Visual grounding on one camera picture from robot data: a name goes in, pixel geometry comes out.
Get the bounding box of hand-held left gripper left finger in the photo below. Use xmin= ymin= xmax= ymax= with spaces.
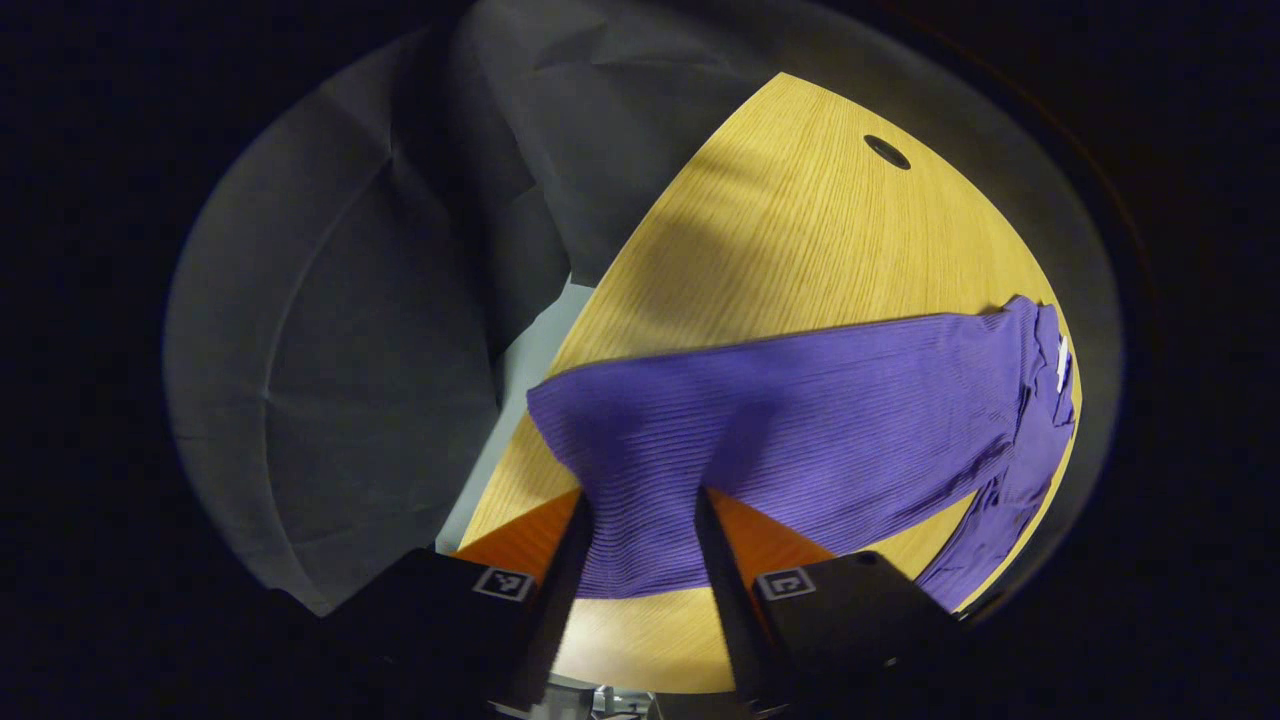
xmin=330 ymin=488 xmax=593 ymax=716

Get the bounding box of black table cable grommet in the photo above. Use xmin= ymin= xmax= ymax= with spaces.
xmin=863 ymin=134 xmax=913 ymax=171

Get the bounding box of purple shirt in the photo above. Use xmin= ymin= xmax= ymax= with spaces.
xmin=525 ymin=295 xmax=1079 ymax=613

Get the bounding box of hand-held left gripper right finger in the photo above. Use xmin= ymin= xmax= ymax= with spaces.
xmin=693 ymin=487 xmax=966 ymax=716

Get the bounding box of black backdrop cloth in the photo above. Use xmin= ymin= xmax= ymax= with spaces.
xmin=165 ymin=0 xmax=1126 ymax=616

